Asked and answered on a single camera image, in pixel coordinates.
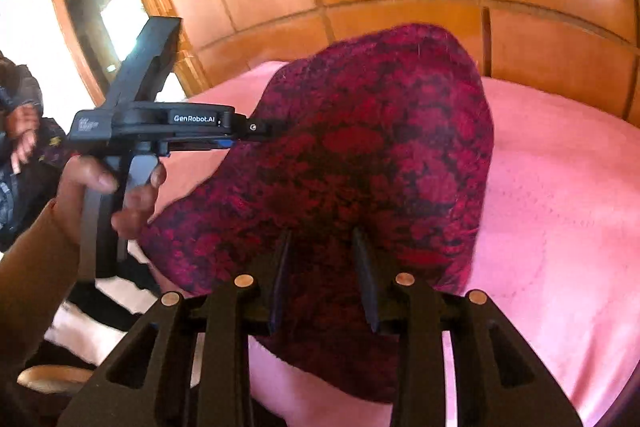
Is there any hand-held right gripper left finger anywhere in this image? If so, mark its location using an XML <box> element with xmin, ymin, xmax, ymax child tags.
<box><xmin>57</xmin><ymin>229</ymin><xmax>294</xmax><ymax>427</ymax></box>

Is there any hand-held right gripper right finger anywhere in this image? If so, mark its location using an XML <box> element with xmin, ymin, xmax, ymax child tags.
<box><xmin>351</xmin><ymin>227</ymin><xmax>584</xmax><ymax>427</ymax></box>

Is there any tan rounded object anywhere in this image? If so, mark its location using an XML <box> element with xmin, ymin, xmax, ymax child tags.
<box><xmin>16</xmin><ymin>364</ymin><xmax>97</xmax><ymax>397</ymax></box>

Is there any person's left hand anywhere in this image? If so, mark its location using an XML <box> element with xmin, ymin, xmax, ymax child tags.
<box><xmin>54</xmin><ymin>153</ymin><xmax>168</xmax><ymax>242</ymax></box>

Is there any red and black knit garment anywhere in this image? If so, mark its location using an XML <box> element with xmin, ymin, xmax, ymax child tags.
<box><xmin>140</xmin><ymin>23</ymin><xmax>496</xmax><ymax>405</ymax></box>

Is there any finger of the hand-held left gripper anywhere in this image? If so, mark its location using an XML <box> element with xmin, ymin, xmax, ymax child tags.
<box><xmin>220</xmin><ymin>114</ymin><xmax>276</xmax><ymax>150</ymax></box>

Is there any person's left forearm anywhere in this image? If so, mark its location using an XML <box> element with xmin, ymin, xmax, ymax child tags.
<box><xmin>0</xmin><ymin>198</ymin><xmax>87</xmax><ymax>389</ymax></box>

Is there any pink blanket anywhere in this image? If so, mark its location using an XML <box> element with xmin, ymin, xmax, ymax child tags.
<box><xmin>184</xmin><ymin>61</ymin><xmax>640</xmax><ymax>427</ymax></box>

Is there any wooden door frame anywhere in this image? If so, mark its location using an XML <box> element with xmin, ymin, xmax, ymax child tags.
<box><xmin>50</xmin><ymin>0</ymin><xmax>212</xmax><ymax>108</ymax></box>

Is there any black and white cloth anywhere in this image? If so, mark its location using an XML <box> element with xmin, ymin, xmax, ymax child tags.
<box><xmin>44</xmin><ymin>239</ymin><xmax>167</xmax><ymax>360</ymax></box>

